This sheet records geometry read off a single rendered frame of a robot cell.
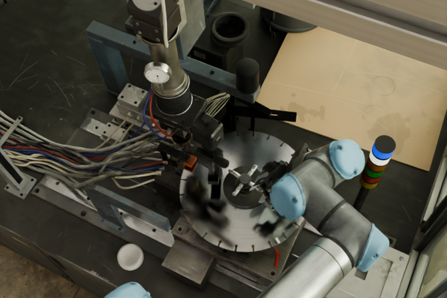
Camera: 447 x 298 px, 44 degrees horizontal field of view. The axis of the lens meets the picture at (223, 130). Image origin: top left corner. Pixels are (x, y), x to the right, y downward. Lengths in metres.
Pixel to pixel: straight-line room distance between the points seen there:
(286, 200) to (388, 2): 0.76
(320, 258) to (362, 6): 0.71
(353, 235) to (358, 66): 0.96
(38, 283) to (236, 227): 1.26
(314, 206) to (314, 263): 0.11
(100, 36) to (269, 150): 0.56
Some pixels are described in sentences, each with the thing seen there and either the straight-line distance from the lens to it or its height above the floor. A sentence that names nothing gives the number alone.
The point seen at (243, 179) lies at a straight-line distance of 1.34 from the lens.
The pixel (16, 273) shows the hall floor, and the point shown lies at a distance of 2.48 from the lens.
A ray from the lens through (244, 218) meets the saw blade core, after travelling 1.35.
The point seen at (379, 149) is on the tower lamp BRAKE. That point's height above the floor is 1.16.
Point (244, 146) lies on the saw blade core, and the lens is 1.44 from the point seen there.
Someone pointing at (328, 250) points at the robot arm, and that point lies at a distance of 0.96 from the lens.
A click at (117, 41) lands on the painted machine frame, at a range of 1.55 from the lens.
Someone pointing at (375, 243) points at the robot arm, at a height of 1.31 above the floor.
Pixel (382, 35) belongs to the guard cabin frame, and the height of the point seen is 2.01.
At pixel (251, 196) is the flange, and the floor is 0.96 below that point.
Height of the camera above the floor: 2.22
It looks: 60 degrees down
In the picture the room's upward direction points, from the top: 5 degrees counter-clockwise
